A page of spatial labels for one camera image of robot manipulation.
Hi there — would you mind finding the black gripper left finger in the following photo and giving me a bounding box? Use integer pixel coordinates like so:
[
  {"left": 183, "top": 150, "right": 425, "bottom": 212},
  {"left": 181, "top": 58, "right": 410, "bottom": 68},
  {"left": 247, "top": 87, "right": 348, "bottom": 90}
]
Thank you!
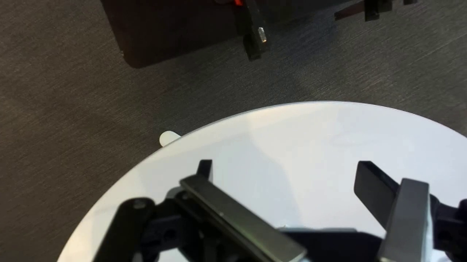
[{"left": 94, "top": 159, "right": 308, "bottom": 262}]

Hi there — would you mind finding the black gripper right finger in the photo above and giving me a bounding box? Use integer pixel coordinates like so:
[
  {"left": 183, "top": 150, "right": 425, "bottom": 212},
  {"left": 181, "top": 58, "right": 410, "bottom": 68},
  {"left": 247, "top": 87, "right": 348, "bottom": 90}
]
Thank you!
[{"left": 354, "top": 160, "right": 467, "bottom": 262}]

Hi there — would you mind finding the white table foot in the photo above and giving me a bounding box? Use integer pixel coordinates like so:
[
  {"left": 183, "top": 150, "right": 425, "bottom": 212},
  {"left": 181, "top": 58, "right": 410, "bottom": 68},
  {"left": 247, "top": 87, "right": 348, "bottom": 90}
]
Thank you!
[{"left": 158, "top": 129, "right": 183, "bottom": 148}]

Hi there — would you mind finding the black clamp bracket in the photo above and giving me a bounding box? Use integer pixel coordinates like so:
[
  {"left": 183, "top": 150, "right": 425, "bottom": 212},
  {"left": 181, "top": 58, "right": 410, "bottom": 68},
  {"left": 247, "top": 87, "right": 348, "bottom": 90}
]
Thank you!
[{"left": 232, "top": 0, "right": 272, "bottom": 62}]

